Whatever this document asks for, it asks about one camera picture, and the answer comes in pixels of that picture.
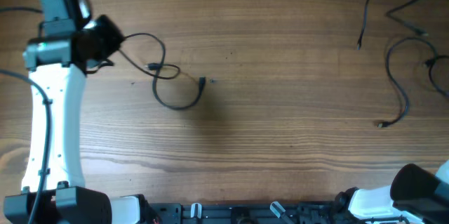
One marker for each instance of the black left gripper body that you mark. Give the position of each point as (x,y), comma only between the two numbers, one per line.
(105,39)

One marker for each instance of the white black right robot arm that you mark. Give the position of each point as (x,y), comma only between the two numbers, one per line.
(414,196)

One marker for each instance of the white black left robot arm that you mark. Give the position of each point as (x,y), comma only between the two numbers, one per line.
(70,46)

